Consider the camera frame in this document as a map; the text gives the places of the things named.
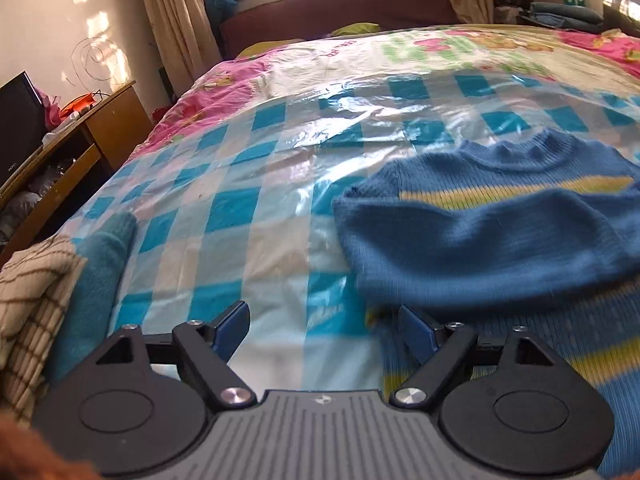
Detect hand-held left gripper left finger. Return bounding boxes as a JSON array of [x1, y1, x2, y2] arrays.
[[95, 300, 257, 409]]

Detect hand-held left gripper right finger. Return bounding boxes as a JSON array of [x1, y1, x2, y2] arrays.
[[389, 304, 564, 409]]

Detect blue yellow-striped knit sweater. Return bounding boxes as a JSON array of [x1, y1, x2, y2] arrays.
[[332, 128, 640, 478]]

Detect folded blue clothes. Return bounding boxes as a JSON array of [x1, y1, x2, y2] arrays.
[[517, 1, 606, 31]]

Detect blue checkered plastic sheet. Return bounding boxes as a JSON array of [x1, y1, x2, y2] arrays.
[[47, 67, 640, 393]]

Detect teal towel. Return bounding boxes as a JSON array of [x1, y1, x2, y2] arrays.
[[44, 211, 139, 386]]

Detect beige plaid cloth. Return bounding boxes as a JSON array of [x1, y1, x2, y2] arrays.
[[0, 236, 88, 428]]

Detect reddish brown cloth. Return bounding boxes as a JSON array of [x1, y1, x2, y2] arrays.
[[0, 407, 103, 480]]

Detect wooden bedside cabinet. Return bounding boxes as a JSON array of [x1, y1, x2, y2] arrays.
[[0, 80, 153, 256]]

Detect orange packet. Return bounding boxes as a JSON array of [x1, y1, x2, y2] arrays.
[[61, 94, 96, 113]]

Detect pink plastic bag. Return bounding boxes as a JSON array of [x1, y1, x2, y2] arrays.
[[34, 87, 63, 131]]

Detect pink floral cartoon bedsheet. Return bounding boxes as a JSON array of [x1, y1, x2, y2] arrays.
[[132, 24, 640, 161]]

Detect black monitor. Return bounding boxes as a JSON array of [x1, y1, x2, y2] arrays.
[[0, 71, 47, 186]]

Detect green pillow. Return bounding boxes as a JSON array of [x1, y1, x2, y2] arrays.
[[331, 22, 382, 37]]

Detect blue plastic bag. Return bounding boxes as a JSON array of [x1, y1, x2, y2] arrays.
[[201, 0, 240, 36]]

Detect maroon bed headboard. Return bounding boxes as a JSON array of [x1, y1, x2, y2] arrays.
[[219, 0, 461, 60]]

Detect wire coil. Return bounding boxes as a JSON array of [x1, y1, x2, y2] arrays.
[[62, 36, 122, 87]]

